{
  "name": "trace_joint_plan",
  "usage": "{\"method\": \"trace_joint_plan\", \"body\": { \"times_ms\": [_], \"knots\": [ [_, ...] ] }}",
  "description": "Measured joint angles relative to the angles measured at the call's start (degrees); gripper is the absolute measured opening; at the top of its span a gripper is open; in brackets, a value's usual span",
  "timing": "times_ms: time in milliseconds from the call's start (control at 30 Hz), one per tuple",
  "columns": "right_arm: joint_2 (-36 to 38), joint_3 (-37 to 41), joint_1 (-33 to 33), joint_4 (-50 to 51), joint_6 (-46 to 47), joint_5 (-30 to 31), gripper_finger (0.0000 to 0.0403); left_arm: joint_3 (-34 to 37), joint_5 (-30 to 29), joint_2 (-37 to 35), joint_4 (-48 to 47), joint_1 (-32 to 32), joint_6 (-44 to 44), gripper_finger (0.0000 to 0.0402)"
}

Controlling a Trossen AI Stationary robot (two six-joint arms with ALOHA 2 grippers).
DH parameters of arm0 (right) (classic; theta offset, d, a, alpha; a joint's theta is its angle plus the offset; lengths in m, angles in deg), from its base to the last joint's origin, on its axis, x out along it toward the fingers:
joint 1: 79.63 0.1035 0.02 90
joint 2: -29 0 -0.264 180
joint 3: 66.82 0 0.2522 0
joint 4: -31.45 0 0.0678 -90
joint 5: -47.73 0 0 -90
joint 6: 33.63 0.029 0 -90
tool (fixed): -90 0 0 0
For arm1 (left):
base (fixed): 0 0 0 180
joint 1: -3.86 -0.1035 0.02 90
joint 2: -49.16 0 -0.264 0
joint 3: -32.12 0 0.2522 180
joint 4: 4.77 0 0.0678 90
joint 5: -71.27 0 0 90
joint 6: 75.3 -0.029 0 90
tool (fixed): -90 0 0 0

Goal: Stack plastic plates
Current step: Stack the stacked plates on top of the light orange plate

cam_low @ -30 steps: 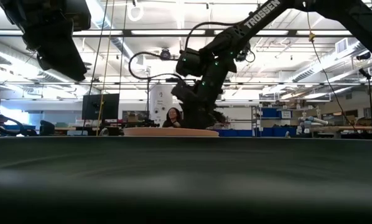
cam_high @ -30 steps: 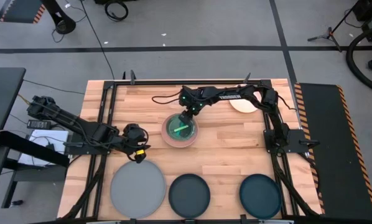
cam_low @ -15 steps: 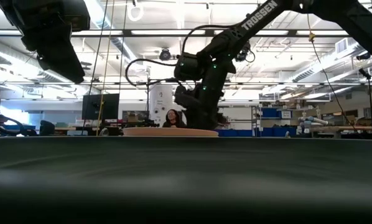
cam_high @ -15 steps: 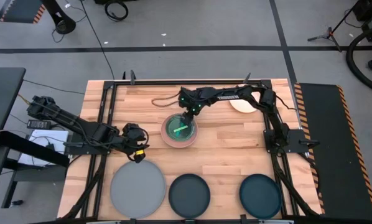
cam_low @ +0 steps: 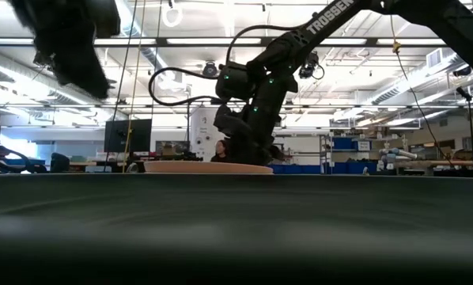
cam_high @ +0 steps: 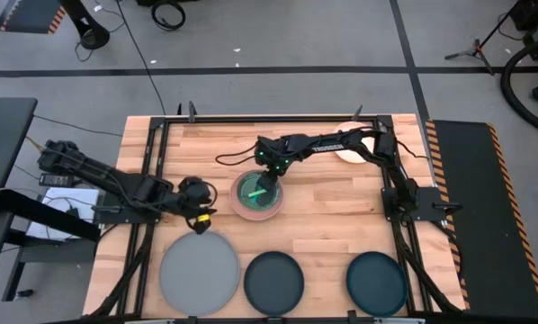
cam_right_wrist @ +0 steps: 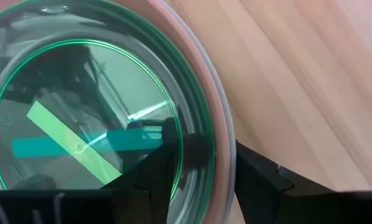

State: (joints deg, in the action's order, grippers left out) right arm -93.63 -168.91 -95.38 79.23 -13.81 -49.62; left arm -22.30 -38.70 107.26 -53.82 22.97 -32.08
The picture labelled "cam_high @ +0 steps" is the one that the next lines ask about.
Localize large grey plastic plate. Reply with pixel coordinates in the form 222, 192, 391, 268
158, 229, 242, 318

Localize black equipment case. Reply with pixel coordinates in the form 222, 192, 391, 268
509, 0, 538, 62

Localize cream white plastic plate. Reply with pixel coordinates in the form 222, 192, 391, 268
331, 120, 381, 165

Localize black power adapter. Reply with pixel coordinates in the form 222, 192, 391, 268
38, 172, 76, 188

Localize thick black hose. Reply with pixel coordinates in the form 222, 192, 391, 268
499, 34, 538, 140

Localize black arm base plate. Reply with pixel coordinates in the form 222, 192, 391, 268
382, 184, 450, 223
93, 202, 163, 225

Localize large black hazard-striped mat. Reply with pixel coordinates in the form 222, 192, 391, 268
425, 119, 538, 320

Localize dark teal plastic plate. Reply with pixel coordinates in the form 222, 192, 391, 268
345, 250, 409, 318

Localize yellow floor cable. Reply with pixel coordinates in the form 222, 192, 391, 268
24, 134, 46, 153

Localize small black hazard-striped mat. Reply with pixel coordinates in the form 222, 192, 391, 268
0, 0, 67, 35

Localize long black floor cable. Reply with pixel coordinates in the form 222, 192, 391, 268
114, 0, 167, 116

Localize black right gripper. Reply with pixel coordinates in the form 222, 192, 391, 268
254, 134, 293, 208

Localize black wrist camera yellow label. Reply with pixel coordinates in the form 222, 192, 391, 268
190, 211, 213, 236

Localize black floor stand base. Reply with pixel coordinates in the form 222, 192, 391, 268
59, 0, 112, 51

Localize pink plastic plate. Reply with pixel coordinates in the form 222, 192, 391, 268
229, 169, 285, 222

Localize green translucent plastic plate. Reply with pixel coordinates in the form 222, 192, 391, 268
237, 172, 281, 212

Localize white sheet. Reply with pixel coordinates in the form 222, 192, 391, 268
25, 186, 101, 240

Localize black desk leg frame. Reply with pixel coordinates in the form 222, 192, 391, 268
0, 188, 103, 302

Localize dark grey plastic plate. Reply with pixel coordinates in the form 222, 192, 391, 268
243, 250, 306, 317

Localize black desk top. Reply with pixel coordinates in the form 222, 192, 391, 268
0, 97, 39, 217

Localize coiled black cable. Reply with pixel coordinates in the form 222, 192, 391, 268
150, 0, 187, 32

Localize black tripod stand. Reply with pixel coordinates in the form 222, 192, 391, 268
444, 0, 529, 77

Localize black aluminium table frame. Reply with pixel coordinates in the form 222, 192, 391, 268
88, 114, 466, 324

